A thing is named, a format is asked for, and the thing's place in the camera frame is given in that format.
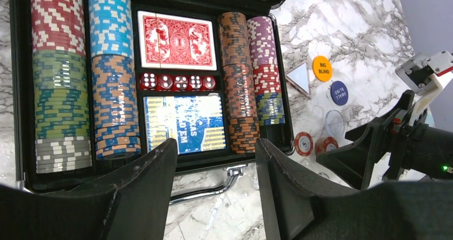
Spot blue playing card deck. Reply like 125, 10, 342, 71
143, 94, 226, 155

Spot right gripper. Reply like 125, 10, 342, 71
316, 90, 452, 190

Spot blue dealer button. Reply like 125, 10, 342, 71
330, 81, 349, 106

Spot red playing card deck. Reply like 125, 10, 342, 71
137, 11, 217, 71

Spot red green chip stack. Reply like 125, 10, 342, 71
31, 0, 92, 174

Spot purple green chip stack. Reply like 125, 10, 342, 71
247, 16, 285, 126

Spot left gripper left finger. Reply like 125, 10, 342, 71
1, 139, 177, 239

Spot orange black chip stack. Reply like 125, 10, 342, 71
217, 12, 260, 154

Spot red dice in case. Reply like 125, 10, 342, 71
139, 73, 218, 92

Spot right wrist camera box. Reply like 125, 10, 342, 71
395, 51, 452, 126

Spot blue orange chip stack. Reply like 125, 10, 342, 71
88, 0, 141, 160

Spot clear dealer button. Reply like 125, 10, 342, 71
324, 110, 346, 138

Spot black poker case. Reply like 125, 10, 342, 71
10, 0, 295, 193

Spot orange dealer button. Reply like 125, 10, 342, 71
312, 56, 333, 82

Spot red poker chip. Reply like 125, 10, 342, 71
315, 136, 339, 155
294, 131, 314, 157

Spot clear plastic triangle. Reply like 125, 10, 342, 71
285, 63, 311, 99

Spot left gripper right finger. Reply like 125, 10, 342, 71
255, 138, 452, 239

